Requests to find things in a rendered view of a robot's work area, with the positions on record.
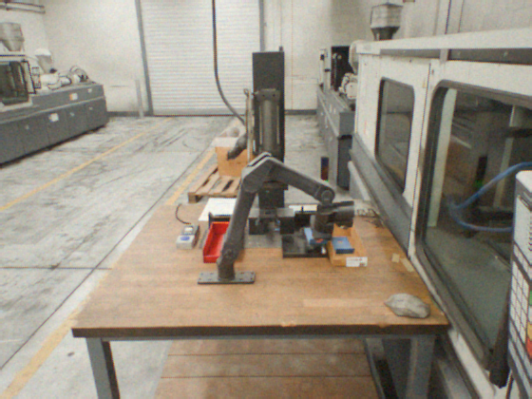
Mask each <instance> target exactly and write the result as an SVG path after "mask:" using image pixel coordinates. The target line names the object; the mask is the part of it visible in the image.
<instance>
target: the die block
mask: <svg viewBox="0 0 532 399"><path fill-rule="evenodd" d="M256 220H257V219H248V221H249V235H263V233H264V222H275V220H274V219H262V220H261V226H260V227H257V228H256V227H255V224H256ZM277 220H279V226H278V227H279V234H294V233H295V219H294V218H278V219H277Z"/></svg>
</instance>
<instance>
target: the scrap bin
mask: <svg viewBox="0 0 532 399"><path fill-rule="evenodd" d="M229 224H230V222H212V223H211V226H210V229H209V231H208V236H207V239H206V241H205V244H204V247H203V250H202V251H203V261H204V263H217V258H219V252H220V250H221V242H222V239H223V236H224V234H226V232H227V229H228V227H229Z"/></svg>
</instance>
